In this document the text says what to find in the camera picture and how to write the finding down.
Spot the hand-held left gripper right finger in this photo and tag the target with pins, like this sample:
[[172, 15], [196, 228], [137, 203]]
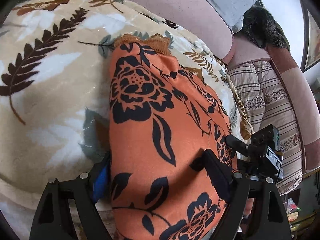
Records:
[[218, 176]]

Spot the pink headboard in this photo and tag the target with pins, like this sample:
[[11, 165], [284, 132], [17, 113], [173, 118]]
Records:
[[180, 7]]

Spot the beige leaf print blanket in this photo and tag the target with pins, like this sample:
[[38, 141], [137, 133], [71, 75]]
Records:
[[50, 80]]

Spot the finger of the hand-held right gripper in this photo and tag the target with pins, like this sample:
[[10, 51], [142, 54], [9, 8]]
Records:
[[237, 143]]

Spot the pink brown blanket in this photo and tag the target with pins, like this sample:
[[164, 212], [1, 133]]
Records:
[[297, 87]]

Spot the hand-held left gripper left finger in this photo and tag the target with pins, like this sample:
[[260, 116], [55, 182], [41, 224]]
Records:
[[101, 180]]

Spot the dark furry cloth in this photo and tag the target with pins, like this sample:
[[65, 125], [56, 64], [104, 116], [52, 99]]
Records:
[[265, 27]]

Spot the orange black floral garment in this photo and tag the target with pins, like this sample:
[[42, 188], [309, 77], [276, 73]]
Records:
[[165, 135]]

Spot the gold rimmed glass table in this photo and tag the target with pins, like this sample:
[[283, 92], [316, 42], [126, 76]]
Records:
[[300, 221]]

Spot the framed wall picture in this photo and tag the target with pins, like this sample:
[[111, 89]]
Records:
[[312, 42]]

